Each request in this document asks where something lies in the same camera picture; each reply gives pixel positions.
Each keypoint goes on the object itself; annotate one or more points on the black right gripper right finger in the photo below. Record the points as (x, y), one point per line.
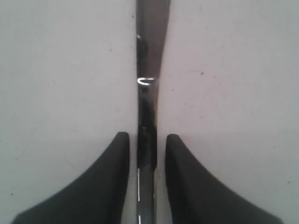
(197, 197)

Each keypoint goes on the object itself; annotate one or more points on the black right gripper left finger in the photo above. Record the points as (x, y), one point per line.
(96, 197)

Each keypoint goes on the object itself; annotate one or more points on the steel table knife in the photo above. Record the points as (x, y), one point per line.
(152, 17)

